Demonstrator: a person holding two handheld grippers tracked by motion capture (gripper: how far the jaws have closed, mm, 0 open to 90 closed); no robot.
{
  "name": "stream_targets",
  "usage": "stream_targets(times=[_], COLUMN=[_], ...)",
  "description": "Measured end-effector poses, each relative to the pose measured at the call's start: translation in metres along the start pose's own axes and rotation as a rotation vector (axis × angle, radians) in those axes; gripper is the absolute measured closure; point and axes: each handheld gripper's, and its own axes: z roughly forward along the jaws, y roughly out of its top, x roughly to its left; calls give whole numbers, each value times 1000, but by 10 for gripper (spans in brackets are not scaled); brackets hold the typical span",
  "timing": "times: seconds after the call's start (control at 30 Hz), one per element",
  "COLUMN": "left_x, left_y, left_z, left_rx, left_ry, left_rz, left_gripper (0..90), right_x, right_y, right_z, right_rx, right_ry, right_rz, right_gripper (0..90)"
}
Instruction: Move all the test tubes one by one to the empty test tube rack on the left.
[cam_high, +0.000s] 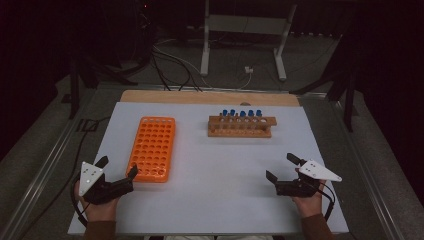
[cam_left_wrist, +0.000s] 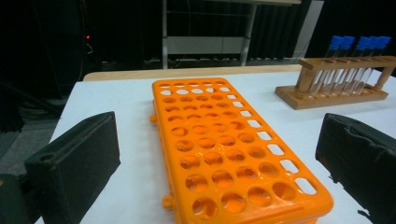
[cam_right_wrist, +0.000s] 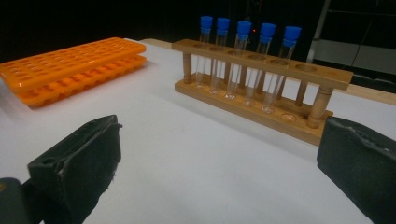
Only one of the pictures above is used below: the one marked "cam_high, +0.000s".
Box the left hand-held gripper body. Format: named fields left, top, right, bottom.
left=79, top=161, right=135, bottom=205

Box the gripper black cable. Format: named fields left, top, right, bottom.
left=313, top=182, right=335, bottom=223
left=70, top=173, right=88, bottom=228

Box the white floor cable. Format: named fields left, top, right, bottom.
left=153, top=39, right=253, bottom=91

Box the white table mat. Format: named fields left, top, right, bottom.
left=67, top=101, right=349, bottom=236

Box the dark equipment rack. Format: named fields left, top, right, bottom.
left=109, top=0, right=158, bottom=68

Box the orange plastic tube rack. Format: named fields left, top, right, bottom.
left=125, top=115, right=177, bottom=184

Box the long black floor cable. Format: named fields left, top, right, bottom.
left=16, top=115, right=113, bottom=240

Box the person's right hand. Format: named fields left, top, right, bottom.
left=292, top=181, right=327, bottom=219

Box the person's left hand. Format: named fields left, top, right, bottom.
left=73, top=181, right=120, bottom=223

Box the white metal stand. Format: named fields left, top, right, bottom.
left=199, top=0, right=298, bottom=82

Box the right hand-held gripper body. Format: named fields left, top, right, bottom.
left=275, top=159, right=343, bottom=198

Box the wooden tube rack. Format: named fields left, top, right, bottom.
left=207, top=114, right=278, bottom=139

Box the aluminium frame rail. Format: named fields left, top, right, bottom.
left=0, top=87, right=101, bottom=240
left=328, top=96, right=405, bottom=240

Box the black tripod stand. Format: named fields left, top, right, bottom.
left=68, top=56, right=139, bottom=120
left=289, top=66, right=358, bottom=133

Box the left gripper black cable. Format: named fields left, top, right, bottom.
left=70, top=173, right=88, bottom=228

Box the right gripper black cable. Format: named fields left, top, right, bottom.
left=313, top=182, right=335, bottom=223

